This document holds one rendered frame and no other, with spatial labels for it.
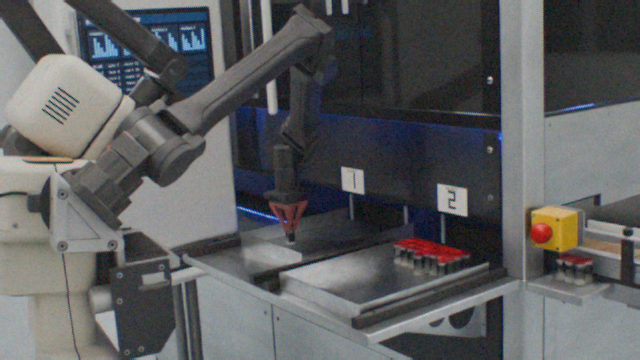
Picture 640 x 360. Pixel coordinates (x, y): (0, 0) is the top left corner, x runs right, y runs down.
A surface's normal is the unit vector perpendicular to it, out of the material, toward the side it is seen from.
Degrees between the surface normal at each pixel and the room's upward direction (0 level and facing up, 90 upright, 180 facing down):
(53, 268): 90
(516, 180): 90
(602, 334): 90
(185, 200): 90
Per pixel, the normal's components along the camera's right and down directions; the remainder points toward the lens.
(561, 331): 0.60, 0.13
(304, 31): 0.20, -0.49
